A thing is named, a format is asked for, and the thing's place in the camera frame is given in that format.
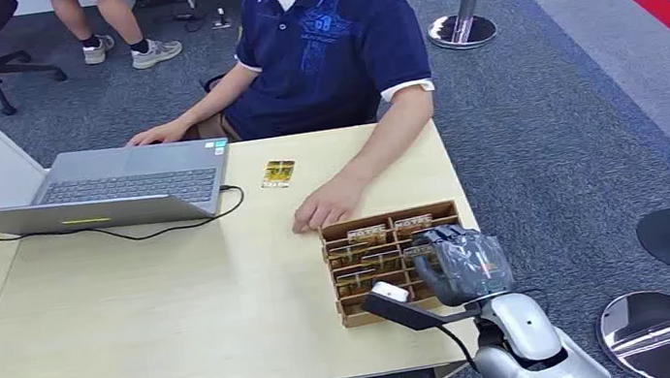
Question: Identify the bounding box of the standing person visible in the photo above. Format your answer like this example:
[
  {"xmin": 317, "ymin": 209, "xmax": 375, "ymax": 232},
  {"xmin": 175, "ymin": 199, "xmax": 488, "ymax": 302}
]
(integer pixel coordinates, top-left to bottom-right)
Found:
[{"xmin": 43, "ymin": 0, "xmax": 186, "ymax": 82}]

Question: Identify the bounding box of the gold hotel card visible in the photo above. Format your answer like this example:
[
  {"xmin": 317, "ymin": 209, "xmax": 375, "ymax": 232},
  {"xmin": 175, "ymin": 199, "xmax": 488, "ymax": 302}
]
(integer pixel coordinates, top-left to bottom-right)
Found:
[
  {"xmin": 257, "ymin": 157, "xmax": 300, "ymax": 192},
  {"xmin": 346, "ymin": 223, "xmax": 390, "ymax": 247},
  {"xmin": 392, "ymin": 213, "xmax": 435, "ymax": 236},
  {"xmin": 327, "ymin": 242, "xmax": 371, "ymax": 267}
]

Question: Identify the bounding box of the person's left hand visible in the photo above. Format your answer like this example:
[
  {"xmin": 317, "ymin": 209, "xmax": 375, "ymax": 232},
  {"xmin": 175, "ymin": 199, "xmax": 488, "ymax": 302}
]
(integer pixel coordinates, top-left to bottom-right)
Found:
[{"xmin": 285, "ymin": 171, "xmax": 373, "ymax": 236}]

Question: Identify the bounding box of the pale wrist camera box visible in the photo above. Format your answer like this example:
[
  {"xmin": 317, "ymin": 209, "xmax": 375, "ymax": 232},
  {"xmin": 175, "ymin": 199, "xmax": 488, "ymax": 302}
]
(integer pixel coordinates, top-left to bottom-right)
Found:
[{"xmin": 370, "ymin": 278, "xmax": 411, "ymax": 308}]

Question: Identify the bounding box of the black camera bracket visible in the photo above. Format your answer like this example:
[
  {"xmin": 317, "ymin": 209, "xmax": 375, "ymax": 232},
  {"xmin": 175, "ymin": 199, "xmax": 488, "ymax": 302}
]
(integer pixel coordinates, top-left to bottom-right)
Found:
[{"xmin": 358, "ymin": 279, "xmax": 484, "ymax": 338}]

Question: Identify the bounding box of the wooden card box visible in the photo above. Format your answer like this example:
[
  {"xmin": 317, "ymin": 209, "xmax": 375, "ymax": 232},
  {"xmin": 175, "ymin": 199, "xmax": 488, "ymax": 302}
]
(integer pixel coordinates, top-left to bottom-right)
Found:
[{"xmin": 316, "ymin": 198, "xmax": 475, "ymax": 332}]

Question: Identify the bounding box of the person's hand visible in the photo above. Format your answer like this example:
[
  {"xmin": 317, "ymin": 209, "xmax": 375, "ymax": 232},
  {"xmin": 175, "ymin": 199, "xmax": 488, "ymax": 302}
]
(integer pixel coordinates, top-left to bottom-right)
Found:
[
  {"xmin": 285, "ymin": 171, "xmax": 373, "ymax": 236},
  {"xmin": 122, "ymin": 116, "xmax": 194, "ymax": 150}
]

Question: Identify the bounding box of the black laptop cable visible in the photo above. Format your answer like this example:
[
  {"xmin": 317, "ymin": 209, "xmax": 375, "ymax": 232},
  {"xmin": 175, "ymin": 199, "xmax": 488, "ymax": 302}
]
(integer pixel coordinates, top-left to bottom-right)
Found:
[{"xmin": 0, "ymin": 182, "xmax": 249, "ymax": 262}]

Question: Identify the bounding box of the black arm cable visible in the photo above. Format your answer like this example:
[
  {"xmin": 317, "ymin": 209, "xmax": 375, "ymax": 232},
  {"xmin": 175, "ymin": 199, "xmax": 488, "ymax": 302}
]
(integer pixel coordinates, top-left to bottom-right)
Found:
[{"xmin": 438, "ymin": 320, "xmax": 480, "ymax": 376}]

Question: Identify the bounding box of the person's right hand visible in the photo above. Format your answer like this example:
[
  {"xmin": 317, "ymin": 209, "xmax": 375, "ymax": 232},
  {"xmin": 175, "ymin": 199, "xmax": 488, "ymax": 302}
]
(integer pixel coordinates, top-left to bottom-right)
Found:
[{"xmin": 122, "ymin": 116, "xmax": 194, "ymax": 150}]

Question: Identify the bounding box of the grey laptop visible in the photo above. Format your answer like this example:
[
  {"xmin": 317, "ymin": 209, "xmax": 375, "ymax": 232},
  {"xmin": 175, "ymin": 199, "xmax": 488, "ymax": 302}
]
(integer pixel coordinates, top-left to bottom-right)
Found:
[{"xmin": 0, "ymin": 130, "xmax": 239, "ymax": 247}]

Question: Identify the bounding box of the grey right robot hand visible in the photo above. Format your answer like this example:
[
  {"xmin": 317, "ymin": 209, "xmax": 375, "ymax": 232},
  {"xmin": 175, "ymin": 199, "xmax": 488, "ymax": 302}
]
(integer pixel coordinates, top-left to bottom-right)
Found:
[{"xmin": 408, "ymin": 216, "xmax": 518, "ymax": 314}]

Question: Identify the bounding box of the white power strip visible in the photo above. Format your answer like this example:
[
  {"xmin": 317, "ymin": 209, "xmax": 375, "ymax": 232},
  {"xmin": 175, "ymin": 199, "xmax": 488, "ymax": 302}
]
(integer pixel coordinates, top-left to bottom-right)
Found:
[{"xmin": 208, "ymin": 6, "xmax": 233, "ymax": 31}]

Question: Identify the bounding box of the seated person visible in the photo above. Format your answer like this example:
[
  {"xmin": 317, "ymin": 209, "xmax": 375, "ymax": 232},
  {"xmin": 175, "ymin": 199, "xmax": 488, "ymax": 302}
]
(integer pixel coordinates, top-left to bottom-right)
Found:
[{"xmin": 106, "ymin": 0, "xmax": 453, "ymax": 257}]

